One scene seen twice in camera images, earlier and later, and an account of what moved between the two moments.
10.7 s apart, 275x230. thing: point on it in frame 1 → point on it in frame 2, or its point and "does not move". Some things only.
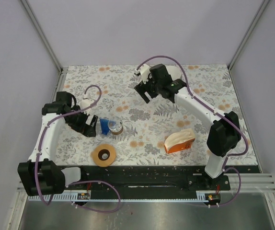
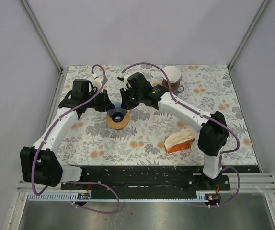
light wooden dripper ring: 103,163 → 118,125
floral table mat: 131,132 does not move
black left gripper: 88,130 → 106,104
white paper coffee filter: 175,72 does not move
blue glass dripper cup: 105,129 → 118,113
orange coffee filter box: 179,140 does not move
